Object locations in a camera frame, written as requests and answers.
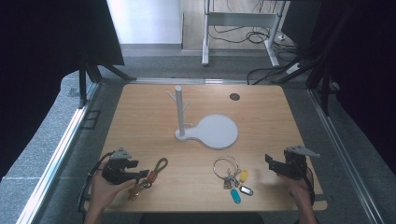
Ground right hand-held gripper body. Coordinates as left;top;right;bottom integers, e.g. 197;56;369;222
279;145;321;180

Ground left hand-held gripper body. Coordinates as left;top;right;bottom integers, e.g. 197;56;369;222
102;147;140;186

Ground brown leather keychain green loop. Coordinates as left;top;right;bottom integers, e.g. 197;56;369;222
128;157;169;202

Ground metal key ring coloured tags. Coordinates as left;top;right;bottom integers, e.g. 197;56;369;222
212;156;254;205

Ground white key rack round base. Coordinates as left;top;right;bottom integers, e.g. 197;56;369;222
166;85;239;151

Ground person's right hand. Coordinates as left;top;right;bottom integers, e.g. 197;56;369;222
277;173;313;207

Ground person's left hand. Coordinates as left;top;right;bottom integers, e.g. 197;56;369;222
89;169;137;213

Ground person's dark clothing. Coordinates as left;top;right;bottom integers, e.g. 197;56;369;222
139;212;265;224

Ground black metal stand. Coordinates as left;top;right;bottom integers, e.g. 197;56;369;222
305;60;332;117

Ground white power strip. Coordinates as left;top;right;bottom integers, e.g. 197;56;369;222
285;63;304;75

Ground black tripod stand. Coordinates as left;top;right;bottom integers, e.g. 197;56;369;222
78;54;137;109

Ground black curtain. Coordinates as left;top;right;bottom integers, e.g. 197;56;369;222
0;0;125;183
306;0;396;176

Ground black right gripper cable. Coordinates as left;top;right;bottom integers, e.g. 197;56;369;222
305;166;316;207

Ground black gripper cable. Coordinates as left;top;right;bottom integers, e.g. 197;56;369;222
78;150;116;216
305;166;316;207

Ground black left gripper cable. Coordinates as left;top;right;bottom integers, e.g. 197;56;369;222
78;150;116;216

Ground aluminium rail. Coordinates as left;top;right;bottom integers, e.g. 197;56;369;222
307;88;391;224
16;81;101;224

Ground black floor cables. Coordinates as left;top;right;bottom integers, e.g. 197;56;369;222
207;23;300;54

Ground white metal desk frame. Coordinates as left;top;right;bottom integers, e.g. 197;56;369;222
201;0;287;68

